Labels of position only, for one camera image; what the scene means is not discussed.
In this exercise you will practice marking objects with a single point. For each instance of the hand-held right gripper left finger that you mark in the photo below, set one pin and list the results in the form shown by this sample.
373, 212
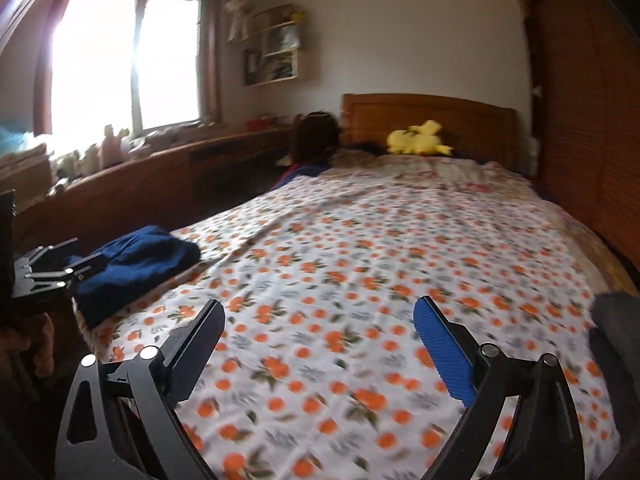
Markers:
200, 330

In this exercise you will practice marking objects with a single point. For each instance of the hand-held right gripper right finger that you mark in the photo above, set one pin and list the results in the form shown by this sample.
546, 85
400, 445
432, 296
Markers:
445, 350

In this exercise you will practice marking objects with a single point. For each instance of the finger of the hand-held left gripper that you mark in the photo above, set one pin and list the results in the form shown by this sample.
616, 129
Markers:
55, 250
85, 266

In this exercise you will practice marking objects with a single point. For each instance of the navy blue suit jacket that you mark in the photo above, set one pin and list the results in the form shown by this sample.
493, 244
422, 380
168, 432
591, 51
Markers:
140, 260

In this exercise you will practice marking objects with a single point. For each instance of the person's left hand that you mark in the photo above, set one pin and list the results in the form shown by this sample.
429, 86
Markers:
44, 345

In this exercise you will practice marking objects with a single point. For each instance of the long wooden desk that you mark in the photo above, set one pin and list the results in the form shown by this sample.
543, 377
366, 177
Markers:
160, 180

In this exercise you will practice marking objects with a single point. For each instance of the row of bottles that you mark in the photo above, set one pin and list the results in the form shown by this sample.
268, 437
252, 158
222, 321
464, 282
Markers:
110, 150

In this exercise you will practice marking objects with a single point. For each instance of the orange print bedsheet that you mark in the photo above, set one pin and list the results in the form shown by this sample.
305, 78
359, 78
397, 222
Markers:
350, 260

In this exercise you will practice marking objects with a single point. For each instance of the black folded garment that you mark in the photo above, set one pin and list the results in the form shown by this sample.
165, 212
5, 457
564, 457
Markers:
620, 375

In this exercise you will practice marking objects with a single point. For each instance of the floral quilt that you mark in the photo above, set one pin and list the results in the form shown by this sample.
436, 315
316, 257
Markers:
440, 172

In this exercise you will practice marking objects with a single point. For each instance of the wooden chair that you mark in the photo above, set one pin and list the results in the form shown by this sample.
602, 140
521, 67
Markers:
297, 145

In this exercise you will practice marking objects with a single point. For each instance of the yellow plush toy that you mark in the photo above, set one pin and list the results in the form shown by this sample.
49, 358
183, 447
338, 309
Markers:
417, 142

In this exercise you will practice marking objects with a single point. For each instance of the red bowl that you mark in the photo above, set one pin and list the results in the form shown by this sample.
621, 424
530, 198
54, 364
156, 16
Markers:
259, 123

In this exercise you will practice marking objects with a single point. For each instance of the wooden bed headboard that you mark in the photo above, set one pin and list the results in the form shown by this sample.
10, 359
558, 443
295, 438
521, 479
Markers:
470, 120

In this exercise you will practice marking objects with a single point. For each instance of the wooden slatted wardrobe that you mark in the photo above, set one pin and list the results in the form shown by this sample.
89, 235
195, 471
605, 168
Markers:
585, 110

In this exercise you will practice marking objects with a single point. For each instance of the tied white curtain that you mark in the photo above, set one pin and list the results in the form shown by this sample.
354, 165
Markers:
241, 10

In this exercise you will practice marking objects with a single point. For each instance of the window with brown frame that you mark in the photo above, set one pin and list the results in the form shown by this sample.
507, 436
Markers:
125, 60

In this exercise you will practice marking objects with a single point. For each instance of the white wall shelf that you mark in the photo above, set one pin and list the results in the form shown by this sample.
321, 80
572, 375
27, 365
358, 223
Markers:
280, 50

